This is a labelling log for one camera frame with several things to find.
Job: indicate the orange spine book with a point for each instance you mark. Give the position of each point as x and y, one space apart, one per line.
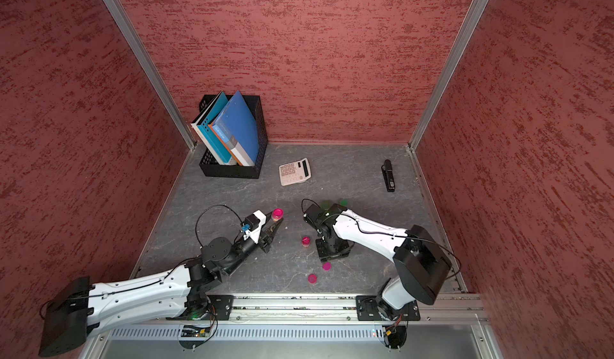
222 151

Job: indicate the pink calculator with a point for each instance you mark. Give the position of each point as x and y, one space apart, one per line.
295 172

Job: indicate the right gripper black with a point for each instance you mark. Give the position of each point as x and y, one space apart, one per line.
324 254

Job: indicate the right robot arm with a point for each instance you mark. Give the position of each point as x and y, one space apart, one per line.
422 265

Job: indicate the blue book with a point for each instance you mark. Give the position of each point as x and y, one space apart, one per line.
237 127

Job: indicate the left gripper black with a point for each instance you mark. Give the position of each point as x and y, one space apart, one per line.
266 240

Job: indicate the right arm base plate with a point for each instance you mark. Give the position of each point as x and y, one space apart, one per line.
375 309

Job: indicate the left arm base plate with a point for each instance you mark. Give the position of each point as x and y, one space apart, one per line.
217 307

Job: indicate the teal book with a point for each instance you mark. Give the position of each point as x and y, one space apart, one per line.
203 126

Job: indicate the black mesh file holder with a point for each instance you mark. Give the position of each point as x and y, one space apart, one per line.
211 168

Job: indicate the black stapler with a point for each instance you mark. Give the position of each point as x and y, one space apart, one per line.
387 172

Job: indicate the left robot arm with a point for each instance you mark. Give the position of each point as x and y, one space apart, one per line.
83 309

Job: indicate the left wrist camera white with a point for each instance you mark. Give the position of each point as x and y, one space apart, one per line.
251 227

